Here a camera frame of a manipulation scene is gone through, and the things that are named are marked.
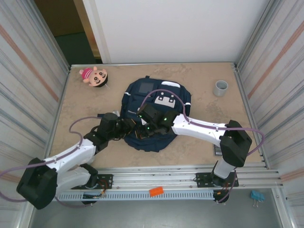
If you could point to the grey cup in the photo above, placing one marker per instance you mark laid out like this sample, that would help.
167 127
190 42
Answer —
220 89

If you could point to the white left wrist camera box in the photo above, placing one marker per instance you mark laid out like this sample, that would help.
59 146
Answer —
116 113

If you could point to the navy blue backpack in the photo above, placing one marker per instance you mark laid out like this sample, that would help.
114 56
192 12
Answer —
133 99

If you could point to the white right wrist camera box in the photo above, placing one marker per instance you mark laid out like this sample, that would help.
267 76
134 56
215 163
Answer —
144 122

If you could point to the blue binder clip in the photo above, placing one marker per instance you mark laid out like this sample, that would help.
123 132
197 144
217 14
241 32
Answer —
257 196

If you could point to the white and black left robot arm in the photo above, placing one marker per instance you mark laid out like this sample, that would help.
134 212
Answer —
71 154

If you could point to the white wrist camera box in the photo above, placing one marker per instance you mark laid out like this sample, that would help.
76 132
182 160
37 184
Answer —
144 122
116 113

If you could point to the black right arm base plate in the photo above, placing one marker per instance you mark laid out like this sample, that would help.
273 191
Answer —
202 179

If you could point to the aluminium rail frame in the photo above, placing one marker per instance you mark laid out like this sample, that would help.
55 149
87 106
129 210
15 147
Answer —
154 180

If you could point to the plush doll pink striped shirt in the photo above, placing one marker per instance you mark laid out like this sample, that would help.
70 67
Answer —
96 77

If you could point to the small black calculator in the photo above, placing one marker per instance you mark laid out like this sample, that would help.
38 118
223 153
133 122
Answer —
216 151

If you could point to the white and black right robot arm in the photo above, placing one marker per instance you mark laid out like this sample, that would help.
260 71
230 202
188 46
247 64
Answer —
202 128

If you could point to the orange block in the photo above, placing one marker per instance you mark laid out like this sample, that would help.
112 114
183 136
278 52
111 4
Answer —
156 191

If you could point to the white door frame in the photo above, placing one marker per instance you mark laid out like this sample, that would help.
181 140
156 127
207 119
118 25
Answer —
99 47

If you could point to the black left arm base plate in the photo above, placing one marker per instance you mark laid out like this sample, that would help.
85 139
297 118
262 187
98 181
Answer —
107 180

